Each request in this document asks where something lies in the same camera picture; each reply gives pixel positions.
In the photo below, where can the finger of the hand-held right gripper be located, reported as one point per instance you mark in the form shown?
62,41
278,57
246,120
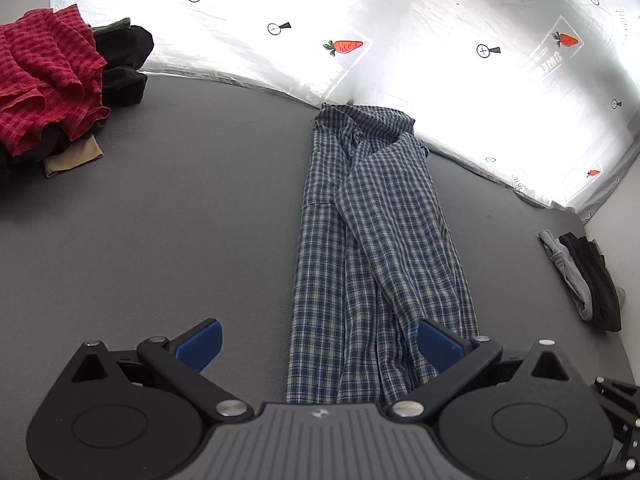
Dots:
622,410

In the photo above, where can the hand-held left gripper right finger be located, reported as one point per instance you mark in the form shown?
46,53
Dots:
440,346

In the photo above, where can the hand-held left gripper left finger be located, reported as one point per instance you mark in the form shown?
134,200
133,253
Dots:
200,344

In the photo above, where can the blue plaid shirt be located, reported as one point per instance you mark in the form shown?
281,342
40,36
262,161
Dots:
370,240

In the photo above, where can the black folded garment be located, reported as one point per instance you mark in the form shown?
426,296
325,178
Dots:
597,280

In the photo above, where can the grey folded garment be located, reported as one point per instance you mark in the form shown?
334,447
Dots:
567,270

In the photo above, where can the tan cloth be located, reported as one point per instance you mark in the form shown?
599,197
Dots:
72,157

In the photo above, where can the black knit cloth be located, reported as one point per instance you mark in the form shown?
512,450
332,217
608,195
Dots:
125,60

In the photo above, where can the silver printed sheet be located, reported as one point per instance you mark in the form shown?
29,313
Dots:
380,50

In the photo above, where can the red plaid garment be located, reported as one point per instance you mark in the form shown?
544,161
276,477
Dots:
45,75

